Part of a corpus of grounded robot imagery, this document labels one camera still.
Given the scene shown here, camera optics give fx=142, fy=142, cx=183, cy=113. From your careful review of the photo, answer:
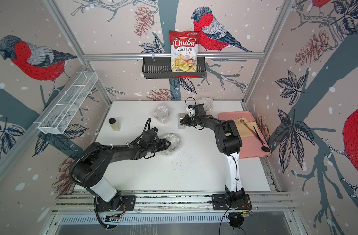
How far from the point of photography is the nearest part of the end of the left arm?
0.73m

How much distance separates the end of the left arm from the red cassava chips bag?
45cm

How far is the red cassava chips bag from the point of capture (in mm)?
850
